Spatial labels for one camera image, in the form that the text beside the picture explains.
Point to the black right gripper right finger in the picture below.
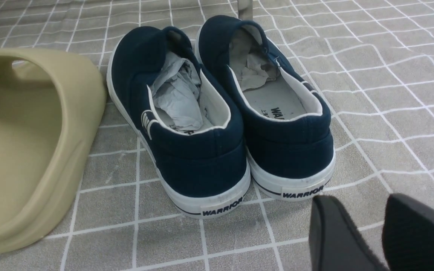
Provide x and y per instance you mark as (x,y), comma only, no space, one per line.
(408,234)

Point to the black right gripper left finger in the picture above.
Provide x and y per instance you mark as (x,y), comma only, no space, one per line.
(335,243)

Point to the navy slip-on shoe, right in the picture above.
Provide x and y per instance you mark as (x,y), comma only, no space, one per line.
(289,143)

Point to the navy slip-on shoe, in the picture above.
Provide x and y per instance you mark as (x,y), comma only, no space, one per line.
(187,123)
(289,143)

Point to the navy slip-on shoe, left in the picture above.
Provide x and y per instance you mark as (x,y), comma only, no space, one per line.
(187,123)

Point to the metal shoe rack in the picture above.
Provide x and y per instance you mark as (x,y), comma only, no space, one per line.
(245,9)

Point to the grey checkered floor cloth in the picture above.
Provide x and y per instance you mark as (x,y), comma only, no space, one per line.
(372,61)

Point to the olive slide slipper, right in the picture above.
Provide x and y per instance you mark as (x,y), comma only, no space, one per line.
(51,105)

